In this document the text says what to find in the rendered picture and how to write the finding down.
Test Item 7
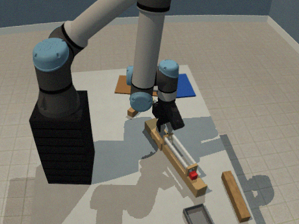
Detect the brown wooden bar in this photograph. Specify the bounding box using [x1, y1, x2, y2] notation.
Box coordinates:
[221, 171, 251, 223]

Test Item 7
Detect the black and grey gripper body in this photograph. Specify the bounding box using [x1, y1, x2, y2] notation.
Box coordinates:
[152, 98, 176, 124]

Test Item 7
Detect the small tan wooden block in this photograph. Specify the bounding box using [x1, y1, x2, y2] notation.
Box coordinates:
[127, 107, 138, 118]

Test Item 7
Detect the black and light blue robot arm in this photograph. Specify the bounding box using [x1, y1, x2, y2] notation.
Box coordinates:
[32, 0, 179, 118]

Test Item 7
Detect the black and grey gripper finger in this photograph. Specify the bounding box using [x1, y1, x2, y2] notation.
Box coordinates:
[166, 122, 173, 134]
[156, 119, 166, 139]

